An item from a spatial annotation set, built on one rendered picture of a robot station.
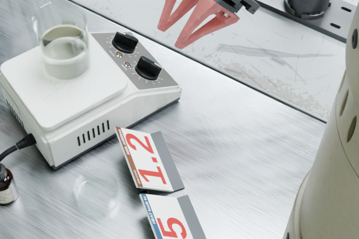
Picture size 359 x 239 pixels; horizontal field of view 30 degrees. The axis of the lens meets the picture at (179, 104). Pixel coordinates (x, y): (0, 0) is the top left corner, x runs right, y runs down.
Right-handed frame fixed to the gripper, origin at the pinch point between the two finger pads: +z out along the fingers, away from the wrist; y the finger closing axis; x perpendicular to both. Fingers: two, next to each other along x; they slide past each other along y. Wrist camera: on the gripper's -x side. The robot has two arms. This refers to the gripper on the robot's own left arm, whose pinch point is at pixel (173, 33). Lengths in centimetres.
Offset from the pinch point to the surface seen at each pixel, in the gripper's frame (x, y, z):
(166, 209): 1.8, 13.8, 15.5
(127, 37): 4.4, -8.1, 5.7
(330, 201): -42, 38, -8
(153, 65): 4.5, -2.2, 5.6
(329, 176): -43, 37, -9
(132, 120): 4.3, 0.8, 12.6
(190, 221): 4.2, 16.1, 15.1
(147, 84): 3.8, -0.7, 7.7
